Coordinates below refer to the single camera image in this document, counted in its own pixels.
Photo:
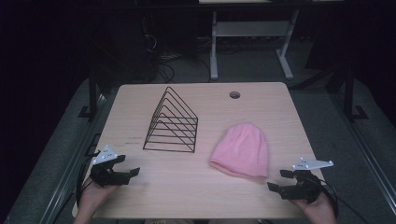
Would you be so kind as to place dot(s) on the person's left hand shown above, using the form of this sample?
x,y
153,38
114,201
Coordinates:
x,y
93,194

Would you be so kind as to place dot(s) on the white metal desk frame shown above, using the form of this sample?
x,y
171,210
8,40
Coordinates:
x,y
249,28

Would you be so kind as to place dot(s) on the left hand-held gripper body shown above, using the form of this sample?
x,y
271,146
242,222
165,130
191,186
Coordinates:
x,y
104,154

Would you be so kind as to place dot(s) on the aluminium frame rail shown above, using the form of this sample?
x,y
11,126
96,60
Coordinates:
x,y
70,174
367,149

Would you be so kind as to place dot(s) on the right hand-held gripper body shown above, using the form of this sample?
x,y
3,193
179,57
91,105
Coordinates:
x,y
306,186

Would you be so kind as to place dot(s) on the person's right hand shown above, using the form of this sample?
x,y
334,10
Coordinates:
x,y
316,209

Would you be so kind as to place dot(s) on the black metal stand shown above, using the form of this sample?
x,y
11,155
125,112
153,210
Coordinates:
x,y
92,93
349,93

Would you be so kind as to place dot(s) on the pink knit beanie hat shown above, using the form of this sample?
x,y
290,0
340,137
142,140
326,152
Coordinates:
x,y
244,151

